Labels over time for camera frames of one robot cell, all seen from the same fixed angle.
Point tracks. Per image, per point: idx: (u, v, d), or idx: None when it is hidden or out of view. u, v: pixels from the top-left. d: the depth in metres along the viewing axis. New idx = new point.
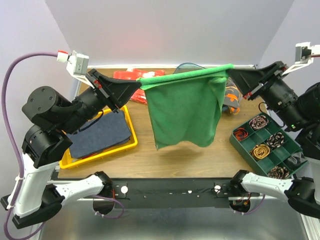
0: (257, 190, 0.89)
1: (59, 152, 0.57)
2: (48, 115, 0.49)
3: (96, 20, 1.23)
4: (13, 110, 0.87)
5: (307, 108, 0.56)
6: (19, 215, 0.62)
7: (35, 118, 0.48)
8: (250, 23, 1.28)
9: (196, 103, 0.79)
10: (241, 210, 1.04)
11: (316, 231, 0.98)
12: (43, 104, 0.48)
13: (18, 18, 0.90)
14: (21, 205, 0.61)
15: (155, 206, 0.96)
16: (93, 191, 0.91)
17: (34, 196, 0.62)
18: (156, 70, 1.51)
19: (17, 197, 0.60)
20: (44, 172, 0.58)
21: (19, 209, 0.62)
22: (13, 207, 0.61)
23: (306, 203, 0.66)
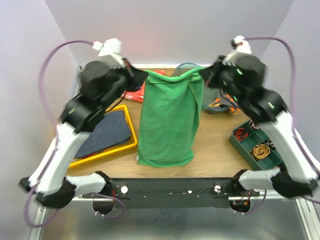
0: (254, 185, 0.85)
1: (95, 123, 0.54)
2: (102, 80, 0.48)
3: (96, 20, 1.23)
4: (15, 110, 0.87)
5: (235, 77, 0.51)
6: (43, 192, 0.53)
7: (94, 78, 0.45)
8: (251, 23, 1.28)
9: (181, 112, 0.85)
10: (241, 210, 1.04)
11: (316, 231, 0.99)
12: (100, 70, 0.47)
13: (18, 18, 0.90)
14: (49, 180, 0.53)
15: (155, 206, 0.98)
16: (96, 187, 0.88)
17: (61, 172, 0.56)
18: (157, 70, 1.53)
19: (45, 171, 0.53)
20: (78, 142, 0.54)
21: (45, 185, 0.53)
22: (39, 183, 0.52)
23: (289, 187, 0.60)
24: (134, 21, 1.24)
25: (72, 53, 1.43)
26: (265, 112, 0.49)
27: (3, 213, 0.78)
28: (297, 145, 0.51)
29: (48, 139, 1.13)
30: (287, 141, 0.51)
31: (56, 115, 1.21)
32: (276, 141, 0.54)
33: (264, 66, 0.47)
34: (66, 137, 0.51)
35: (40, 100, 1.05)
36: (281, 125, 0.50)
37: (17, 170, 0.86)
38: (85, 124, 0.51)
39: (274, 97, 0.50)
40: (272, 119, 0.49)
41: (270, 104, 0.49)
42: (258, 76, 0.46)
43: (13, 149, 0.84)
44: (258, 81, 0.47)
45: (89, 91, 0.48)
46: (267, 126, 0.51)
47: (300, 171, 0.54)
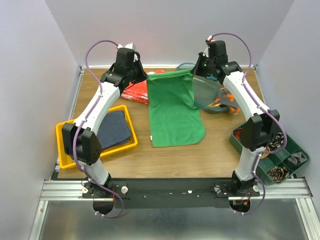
0: (243, 168, 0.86)
1: (125, 85, 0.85)
2: (132, 57, 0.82)
3: (96, 20, 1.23)
4: (17, 111, 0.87)
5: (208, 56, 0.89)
6: (90, 127, 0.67)
7: (128, 53, 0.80)
8: (251, 23, 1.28)
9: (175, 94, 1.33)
10: (241, 210, 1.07)
11: (316, 231, 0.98)
12: (129, 52, 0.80)
13: (18, 18, 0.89)
14: (92, 120, 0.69)
15: (155, 206, 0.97)
16: (102, 175, 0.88)
17: (99, 119, 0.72)
18: (157, 70, 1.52)
19: (88, 114, 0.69)
20: (112, 97, 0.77)
21: (89, 124, 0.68)
22: (84, 121, 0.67)
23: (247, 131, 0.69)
24: (134, 21, 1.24)
25: (72, 53, 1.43)
26: (224, 69, 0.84)
27: (3, 213, 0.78)
28: (243, 89, 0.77)
29: (49, 139, 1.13)
30: (234, 86, 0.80)
31: (56, 115, 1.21)
32: (231, 89, 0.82)
33: (222, 42, 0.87)
34: (108, 90, 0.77)
35: (40, 100, 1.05)
36: (231, 77, 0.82)
37: (17, 170, 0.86)
38: (120, 85, 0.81)
39: (234, 65, 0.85)
40: (228, 71, 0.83)
41: (226, 65, 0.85)
42: (217, 46, 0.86)
43: (13, 149, 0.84)
44: (218, 51, 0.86)
45: (123, 62, 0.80)
46: (225, 79, 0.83)
47: (249, 109, 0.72)
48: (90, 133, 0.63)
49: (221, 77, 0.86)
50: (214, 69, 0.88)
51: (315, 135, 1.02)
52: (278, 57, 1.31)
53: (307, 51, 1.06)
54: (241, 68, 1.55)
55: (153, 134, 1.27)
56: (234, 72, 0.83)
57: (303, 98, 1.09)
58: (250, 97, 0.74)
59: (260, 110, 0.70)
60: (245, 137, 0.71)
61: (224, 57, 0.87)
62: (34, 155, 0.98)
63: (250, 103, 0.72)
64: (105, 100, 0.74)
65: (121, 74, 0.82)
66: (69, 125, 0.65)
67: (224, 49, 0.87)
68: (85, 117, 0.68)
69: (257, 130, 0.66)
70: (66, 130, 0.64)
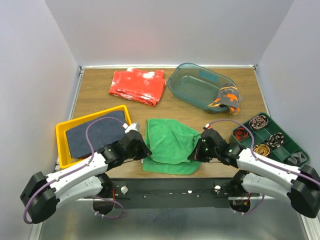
0: (259, 191, 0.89)
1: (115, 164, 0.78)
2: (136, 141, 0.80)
3: (95, 20, 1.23)
4: (17, 111, 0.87)
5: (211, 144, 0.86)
6: (56, 189, 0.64)
7: (134, 139, 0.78)
8: (251, 23, 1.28)
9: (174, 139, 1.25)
10: (241, 210, 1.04)
11: (316, 231, 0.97)
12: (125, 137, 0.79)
13: (18, 19, 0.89)
14: (64, 182, 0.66)
15: (155, 206, 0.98)
16: (90, 193, 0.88)
17: (72, 184, 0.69)
18: (157, 70, 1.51)
19: (64, 175, 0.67)
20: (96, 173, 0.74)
21: (58, 185, 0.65)
22: (55, 181, 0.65)
23: (299, 201, 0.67)
24: (134, 21, 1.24)
25: (72, 53, 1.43)
26: (231, 156, 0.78)
27: (3, 213, 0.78)
28: (260, 162, 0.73)
29: (49, 139, 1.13)
30: (250, 165, 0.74)
31: (56, 115, 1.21)
32: (251, 168, 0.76)
33: (215, 132, 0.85)
34: (98, 161, 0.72)
35: (40, 100, 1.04)
36: (241, 157, 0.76)
37: (16, 170, 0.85)
38: (110, 164, 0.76)
39: (236, 145, 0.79)
40: (236, 156, 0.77)
41: (230, 151, 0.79)
42: (212, 137, 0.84)
43: (13, 149, 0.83)
44: (215, 141, 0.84)
45: (125, 143, 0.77)
46: (239, 163, 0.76)
47: (283, 180, 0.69)
48: (50, 197, 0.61)
49: (233, 164, 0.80)
50: (220, 158, 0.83)
51: (314, 135, 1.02)
52: (278, 56, 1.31)
53: (306, 51, 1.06)
54: (241, 68, 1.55)
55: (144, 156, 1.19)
56: (241, 152, 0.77)
57: (303, 98, 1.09)
58: (273, 166, 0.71)
59: (292, 175, 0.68)
60: (299, 206, 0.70)
61: (223, 143, 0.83)
62: (34, 156, 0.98)
63: (279, 172, 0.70)
64: (89, 171, 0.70)
65: (118, 153, 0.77)
66: (40, 176, 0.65)
67: (219, 137, 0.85)
68: (58, 177, 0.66)
69: (307, 197, 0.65)
70: (35, 179, 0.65)
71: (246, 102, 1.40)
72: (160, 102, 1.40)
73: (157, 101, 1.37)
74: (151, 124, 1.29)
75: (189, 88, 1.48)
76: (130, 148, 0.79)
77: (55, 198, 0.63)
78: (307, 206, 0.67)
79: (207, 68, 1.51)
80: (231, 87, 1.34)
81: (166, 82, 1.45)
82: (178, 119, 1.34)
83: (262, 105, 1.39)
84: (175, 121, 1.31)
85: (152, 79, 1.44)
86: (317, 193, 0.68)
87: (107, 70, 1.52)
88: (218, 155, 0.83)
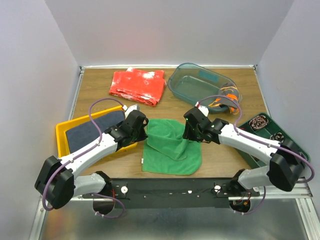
0: (252, 183, 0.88)
1: (123, 143, 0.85)
2: (140, 120, 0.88)
3: (95, 20, 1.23)
4: (17, 110, 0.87)
5: (193, 122, 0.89)
6: (72, 169, 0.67)
7: (139, 117, 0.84)
8: (250, 24, 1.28)
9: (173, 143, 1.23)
10: (241, 210, 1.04)
11: (316, 230, 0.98)
12: (129, 120, 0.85)
13: (18, 19, 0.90)
14: (78, 163, 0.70)
15: (155, 206, 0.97)
16: (95, 187, 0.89)
17: (86, 164, 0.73)
18: (157, 70, 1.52)
19: (77, 156, 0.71)
20: (107, 151, 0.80)
21: (73, 166, 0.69)
22: (69, 162, 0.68)
23: (277, 174, 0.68)
24: (134, 21, 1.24)
25: (72, 53, 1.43)
26: (213, 131, 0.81)
27: (3, 213, 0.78)
28: (241, 137, 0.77)
29: (49, 139, 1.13)
30: (232, 139, 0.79)
31: (56, 115, 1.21)
32: (234, 143, 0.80)
33: (197, 109, 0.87)
34: (107, 141, 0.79)
35: (40, 100, 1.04)
36: (223, 132, 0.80)
37: (15, 170, 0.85)
38: (120, 142, 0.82)
39: (218, 121, 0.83)
40: (218, 131, 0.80)
41: (212, 126, 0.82)
42: (193, 115, 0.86)
43: (13, 148, 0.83)
44: (197, 118, 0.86)
45: (131, 122, 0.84)
46: (221, 138, 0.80)
47: (263, 154, 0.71)
48: (68, 177, 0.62)
49: (215, 138, 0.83)
50: (202, 135, 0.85)
51: (314, 135, 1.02)
52: (278, 56, 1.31)
53: (306, 51, 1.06)
54: (241, 68, 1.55)
55: (144, 156, 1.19)
56: (223, 127, 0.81)
57: (303, 98, 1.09)
58: (253, 140, 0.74)
59: (272, 148, 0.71)
60: (279, 181, 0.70)
61: (205, 120, 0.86)
62: (33, 156, 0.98)
63: (259, 146, 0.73)
64: (100, 149, 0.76)
65: (124, 133, 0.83)
66: (54, 160, 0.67)
67: (201, 114, 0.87)
68: (72, 158, 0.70)
69: (285, 169, 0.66)
70: (49, 164, 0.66)
71: (246, 102, 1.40)
72: (160, 102, 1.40)
73: (157, 101, 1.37)
74: (151, 124, 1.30)
75: (189, 88, 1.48)
76: (135, 126, 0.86)
77: (72, 179, 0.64)
78: (283, 179, 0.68)
79: (207, 68, 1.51)
80: (231, 87, 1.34)
81: (166, 82, 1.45)
82: (178, 118, 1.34)
83: (262, 105, 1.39)
84: (175, 121, 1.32)
85: (152, 79, 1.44)
86: (296, 167, 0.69)
87: (107, 71, 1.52)
88: (200, 132, 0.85)
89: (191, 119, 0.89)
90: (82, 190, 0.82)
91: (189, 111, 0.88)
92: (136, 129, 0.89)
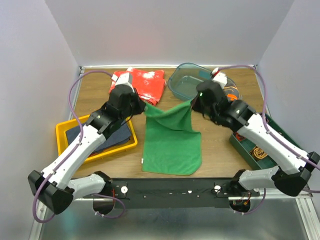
0: (254, 185, 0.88)
1: (116, 126, 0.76)
2: (126, 97, 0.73)
3: (95, 20, 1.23)
4: (17, 110, 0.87)
5: (207, 100, 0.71)
6: (57, 182, 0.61)
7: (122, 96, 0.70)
8: (250, 24, 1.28)
9: (172, 143, 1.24)
10: (241, 210, 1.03)
11: (315, 230, 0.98)
12: (114, 101, 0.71)
13: (17, 18, 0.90)
14: (62, 174, 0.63)
15: (155, 206, 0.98)
16: (95, 188, 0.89)
17: (71, 171, 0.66)
18: (157, 70, 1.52)
19: (59, 165, 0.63)
20: (92, 145, 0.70)
21: (56, 178, 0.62)
22: (51, 174, 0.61)
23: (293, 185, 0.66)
24: (133, 21, 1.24)
25: (72, 53, 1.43)
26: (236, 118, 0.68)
27: (3, 212, 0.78)
28: (269, 136, 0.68)
29: (48, 139, 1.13)
30: (258, 136, 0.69)
31: (55, 115, 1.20)
32: (252, 139, 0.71)
33: (217, 84, 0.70)
34: (90, 136, 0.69)
35: (39, 100, 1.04)
36: (250, 126, 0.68)
37: (15, 169, 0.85)
38: (107, 130, 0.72)
39: (243, 105, 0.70)
40: (245, 123, 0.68)
41: (237, 111, 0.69)
42: (213, 92, 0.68)
43: (13, 147, 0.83)
44: (216, 95, 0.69)
45: (116, 104, 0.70)
46: (243, 130, 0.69)
47: (288, 162, 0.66)
48: (54, 191, 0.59)
49: (235, 126, 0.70)
50: (220, 119, 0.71)
51: (315, 135, 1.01)
52: (278, 56, 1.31)
53: (307, 52, 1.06)
54: (241, 68, 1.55)
55: (144, 156, 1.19)
56: (251, 118, 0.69)
57: (303, 99, 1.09)
58: (284, 146, 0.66)
59: (302, 160, 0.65)
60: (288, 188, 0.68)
61: (224, 100, 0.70)
62: (33, 155, 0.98)
63: (288, 155, 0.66)
64: (84, 148, 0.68)
65: (111, 117, 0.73)
66: (36, 174, 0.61)
67: (221, 91, 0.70)
68: (53, 170, 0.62)
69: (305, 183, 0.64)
70: (32, 179, 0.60)
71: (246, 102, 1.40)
72: (160, 102, 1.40)
73: (157, 101, 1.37)
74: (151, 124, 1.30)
75: (189, 88, 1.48)
76: (122, 106, 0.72)
77: (60, 192, 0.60)
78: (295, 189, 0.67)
79: (207, 68, 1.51)
80: (231, 87, 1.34)
81: (166, 82, 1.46)
82: None
83: (262, 105, 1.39)
84: None
85: (152, 79, 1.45)
86: None
87: (107, 71, 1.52)
88: (218, 114, 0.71)
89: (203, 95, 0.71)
90: (82, 192, 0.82)
91: (205, 85, 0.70)
92: (127, 105, 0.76)
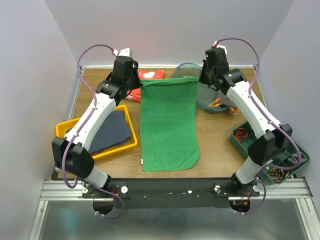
0: (245, 173, 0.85)
1: (123, 95, 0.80)
2: (129, 66, 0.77)
3: (95, 19, 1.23)
4: (16, 109, 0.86)
5: (212, 63, 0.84)
6: (82, 143, 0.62)
7: (126, 63, 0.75)
8: (251, 25, 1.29)
9: (170, 140, 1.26)
10: (241, 210, 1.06)
11: (316, 231, 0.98)
12: (119, 69, 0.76)
13: (17, 17, 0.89)
14: (84, 136, 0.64)
15: (155, 206, 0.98)
16: (101, 178, 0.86)
17: (92, 134, 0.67)
18: (157, 70, 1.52)
19: (80, 128, 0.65)
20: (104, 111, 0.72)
21: (80, 139, 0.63)
22: (75, 136, 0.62)
23: (259, 149, 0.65)
24: (133, 21, 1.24)
25: (72, 53, 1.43)
26: (227, 78, 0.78)
27: (4, 213, 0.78)
28: (250, 100, 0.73)
29: (48, 139, 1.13)
30: (240, 98, 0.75)
31: (55, 115, 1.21)
32: (237, 102, 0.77)
33: (222, 50, 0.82)
34: (103, 102, 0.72)
35: (39, 100, 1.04)
36: (236, 88, 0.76)
37: (15, 168, 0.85)
38: (117, 96, 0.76)
39: (238, 73, 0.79)
40: (232, 85, 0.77)
41: (230, 74, 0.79)
42: (216, 54, 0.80)
43: (13, 148, 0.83)
44: (218, 58, 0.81)
45: (120, 71, 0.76)
46: (232, 91, 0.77)
47: (259, 124, 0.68)
48: (81, 149, 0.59)
49: (224, 87, 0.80)
50: (214, 79, 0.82)
51: (315, 135, 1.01)
52: (278, 56, 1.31)
53: (307, 52, 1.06)
54: (241, 68, 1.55)
55: (144, 156, 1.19)
56: (239, 83, 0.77)
57: (303, 99, 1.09)
58: (259, 110, 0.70)
59: (271, 125, 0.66)
60: (255, 153, 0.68)
61: (225, 65, 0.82)
62: (33, 155, 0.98)
63: (260, 118, 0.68)
64: (99, 112, 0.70)
65: (118, 85, 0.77)
66: (60, 139, 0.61)
67: (224, 57, 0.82)
68: (76, 132, 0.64)
69: (268, 148, 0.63)
70: (56, 144, 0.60)
71: None
72: None
73: None
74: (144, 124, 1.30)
75: None
76: (126, 74, 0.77)
77: (85, 152, 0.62)
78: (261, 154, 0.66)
79: None
80: None
81: None
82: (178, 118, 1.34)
83: None
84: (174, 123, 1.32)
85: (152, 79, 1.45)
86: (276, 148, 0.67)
87: (107, 71, 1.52)
88: (214, 75, 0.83)
89: (210, 58, 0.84)
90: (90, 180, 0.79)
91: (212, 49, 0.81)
92: (130, 75, 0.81)
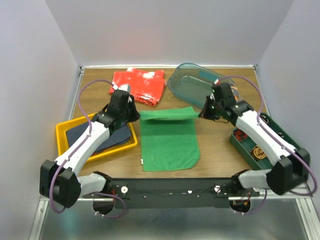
0: (250, 182, 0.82)
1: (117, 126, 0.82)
2: (124, 98, 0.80)
3: (95, 19, 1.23)
4: (16, 109, 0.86)
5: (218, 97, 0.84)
6: (72, 168, 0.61)
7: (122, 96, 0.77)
8: (251, 25, 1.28)
9: (169, 141, 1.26)
10: (241, 210, 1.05)
11: (316, 230, 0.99)
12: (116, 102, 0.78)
13: (17, 17, 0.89)
14: (75, 161, 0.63)
15: (155, 206, 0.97)
16: (98, 183, 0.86)
17: (83, 159, 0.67)
18: (157, 70, 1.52)
19: (72, 152, 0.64)
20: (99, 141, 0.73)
21: (71, 164, 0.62)
22: (66, 161, 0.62)
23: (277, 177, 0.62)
24: (134, 20, 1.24)
25: (72, 53, 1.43)
26: (235, 112, 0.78)
27: (4, 212, 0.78)
28: (259, 127, 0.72)
29: (48, 139, 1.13)
30: (249, 127, 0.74)
31: (56, 115, 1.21)
32: (247, 131, 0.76)
33: (227, 84, 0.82)
34: (98, 129, 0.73)
35: (39, 100, 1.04)
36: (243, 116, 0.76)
37: (15, 169, 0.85)
38: (112, 126, 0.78)
39: (244, 104, 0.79)
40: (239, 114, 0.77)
41: (236, 106, 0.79)
42: (221, 89, 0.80)
43: (12, 148, 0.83)
44: (224, 93, 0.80)
45: (117, 103, 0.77)
46: (239, 120, 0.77)
47: (272, 151, 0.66)
48: (70, 175, 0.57)
49: (233, 118, 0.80)
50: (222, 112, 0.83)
51: (315, 135, 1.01)
52: (278, 56, 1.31)
53: (307, 52, 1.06)
54: (241, 68, 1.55)
55: (144, 156, 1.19)
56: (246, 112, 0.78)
57: (303, 99, 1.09)
58: (271, 136, 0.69)
59: (286, 151, 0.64)
60: (274, 182, 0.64)
61: (231, 98, 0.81)
62: (33, 155, 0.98)
63: (273, 144, 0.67)
64: (93, 139, 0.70)
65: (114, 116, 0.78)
66: (50, 163, 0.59)
67: (229, 90, 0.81)
68: (68, 156, 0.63)
69: (287, 174, 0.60)
70: (44, 168, 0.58)
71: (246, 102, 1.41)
72: (160, 102, 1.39)
73: (157, 101, 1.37)
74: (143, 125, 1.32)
75: (188, 88, 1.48)
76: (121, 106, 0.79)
77: (74, 178, 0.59)
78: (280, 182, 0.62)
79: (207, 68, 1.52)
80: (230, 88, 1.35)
81: (166, 82, 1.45)
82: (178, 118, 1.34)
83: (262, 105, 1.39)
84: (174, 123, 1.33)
85: (152, 79, 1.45)
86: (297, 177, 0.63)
87: (107, 71, 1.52)
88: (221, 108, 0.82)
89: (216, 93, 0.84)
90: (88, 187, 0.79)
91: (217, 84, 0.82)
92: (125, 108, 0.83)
